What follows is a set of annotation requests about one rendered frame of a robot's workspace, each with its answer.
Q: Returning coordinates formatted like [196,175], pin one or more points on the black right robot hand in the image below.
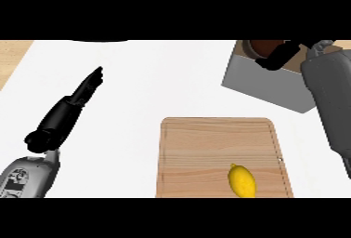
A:
[279,55]

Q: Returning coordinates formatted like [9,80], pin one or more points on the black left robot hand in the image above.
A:
[59,122]

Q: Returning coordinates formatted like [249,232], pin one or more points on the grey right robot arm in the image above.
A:
[331,93]

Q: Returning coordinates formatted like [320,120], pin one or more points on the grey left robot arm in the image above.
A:
[28,176]

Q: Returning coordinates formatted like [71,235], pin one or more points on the grey cardboard box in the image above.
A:
[264,85]

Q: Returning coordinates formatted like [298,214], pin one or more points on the wooden cutting board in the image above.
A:
[205,148]

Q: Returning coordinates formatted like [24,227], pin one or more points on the dark round object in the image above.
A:
[99,40]

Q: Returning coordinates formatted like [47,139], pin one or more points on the yellow lemon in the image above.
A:
[242,181]

